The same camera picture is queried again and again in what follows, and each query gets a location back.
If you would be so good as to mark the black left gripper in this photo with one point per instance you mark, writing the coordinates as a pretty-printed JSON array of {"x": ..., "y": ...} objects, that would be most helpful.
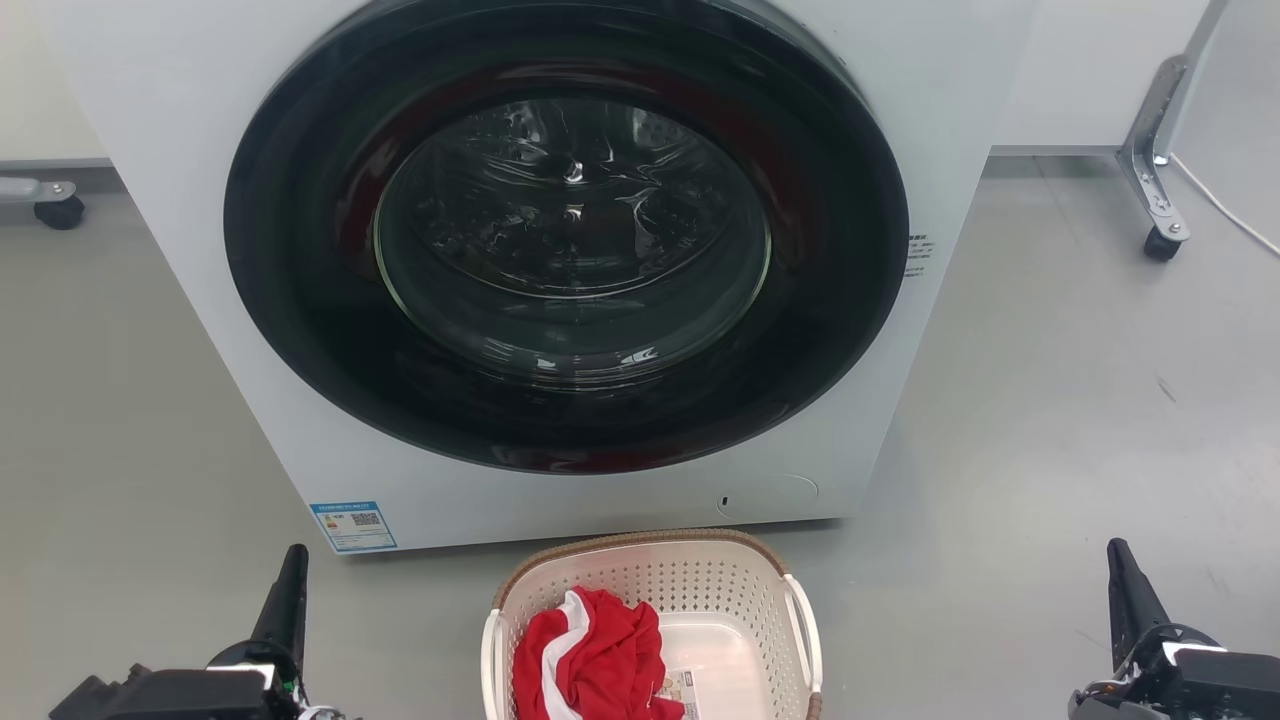
[{"x": 210, "y": 692}]

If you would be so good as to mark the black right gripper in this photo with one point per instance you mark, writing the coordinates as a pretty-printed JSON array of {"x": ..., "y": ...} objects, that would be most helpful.
[{"x": 1210, "y": 685}]

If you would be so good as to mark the white perforated laundry basket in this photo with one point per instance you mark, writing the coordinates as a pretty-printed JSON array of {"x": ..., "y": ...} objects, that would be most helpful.
[{"x": 700, "y": 585}]

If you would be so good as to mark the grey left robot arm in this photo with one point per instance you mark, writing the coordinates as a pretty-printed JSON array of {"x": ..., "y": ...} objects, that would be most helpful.
[{"x": 322, "y": 713}]

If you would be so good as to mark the blue energy label sticker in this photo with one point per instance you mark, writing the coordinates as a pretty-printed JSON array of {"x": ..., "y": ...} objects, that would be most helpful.
[{"x": 352, "y": 527}]

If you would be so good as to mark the red and white garment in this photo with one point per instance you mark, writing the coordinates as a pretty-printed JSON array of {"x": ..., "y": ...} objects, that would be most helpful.
[{"x": 595, "y": 655}]

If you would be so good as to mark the white paper label with barcode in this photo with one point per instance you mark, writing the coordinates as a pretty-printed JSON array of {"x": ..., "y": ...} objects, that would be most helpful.
[{"x": 678, "y": 690}]

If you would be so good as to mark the round black glass washer door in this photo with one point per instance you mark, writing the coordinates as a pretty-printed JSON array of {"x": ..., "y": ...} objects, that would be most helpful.
[{"x": 565, "y": 240}]

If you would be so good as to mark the white front-load washing machine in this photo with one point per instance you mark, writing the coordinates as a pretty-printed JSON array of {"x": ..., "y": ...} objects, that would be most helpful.
[{"x": 170, "y": 150}]

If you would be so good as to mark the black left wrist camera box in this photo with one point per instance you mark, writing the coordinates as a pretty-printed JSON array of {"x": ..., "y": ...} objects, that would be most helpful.
[{"x": 90, "y": 700}]

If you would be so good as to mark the silver frame leg with caster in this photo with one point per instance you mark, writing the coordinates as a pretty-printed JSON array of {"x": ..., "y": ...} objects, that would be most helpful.
[{"x": 1155, "y": 150}]

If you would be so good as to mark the grey frame foot with caster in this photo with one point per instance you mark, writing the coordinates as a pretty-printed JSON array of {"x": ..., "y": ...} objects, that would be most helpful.
[{"x": 55, "y": 208}]

